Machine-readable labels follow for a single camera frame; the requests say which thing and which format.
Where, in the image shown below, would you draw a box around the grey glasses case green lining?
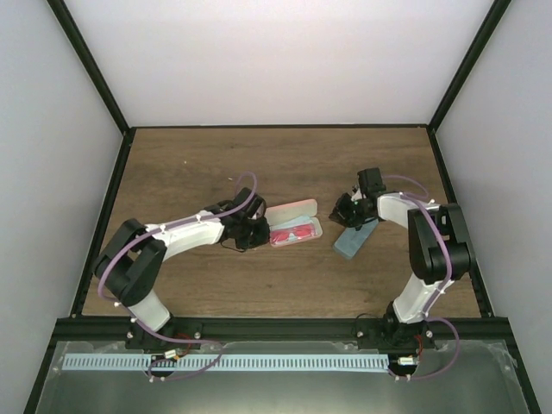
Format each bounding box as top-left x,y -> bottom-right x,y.
333,220 -> 379,260

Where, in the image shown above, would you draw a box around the thin red sunglasses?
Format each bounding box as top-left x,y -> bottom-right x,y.
270,223 -> 316,246

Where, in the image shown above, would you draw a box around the pink glasses case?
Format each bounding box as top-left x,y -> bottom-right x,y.
265,198 -> 323,248

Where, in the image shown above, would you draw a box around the light blue cloth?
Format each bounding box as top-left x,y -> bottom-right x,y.
271,215 -> 312,231

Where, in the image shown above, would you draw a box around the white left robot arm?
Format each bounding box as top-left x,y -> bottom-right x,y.
92,187 -> 269,348

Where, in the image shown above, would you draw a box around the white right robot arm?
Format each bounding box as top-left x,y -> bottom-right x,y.
329,168 -> 475,348

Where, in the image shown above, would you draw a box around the black front mounting rail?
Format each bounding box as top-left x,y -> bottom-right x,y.
55,316 -> 510,350

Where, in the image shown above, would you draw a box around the black aluminium frame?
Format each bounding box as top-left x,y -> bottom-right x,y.
23,0 -> 543,414

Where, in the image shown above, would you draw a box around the light blue slotted cable duct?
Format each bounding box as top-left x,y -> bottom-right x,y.
61,354 -> 389,373

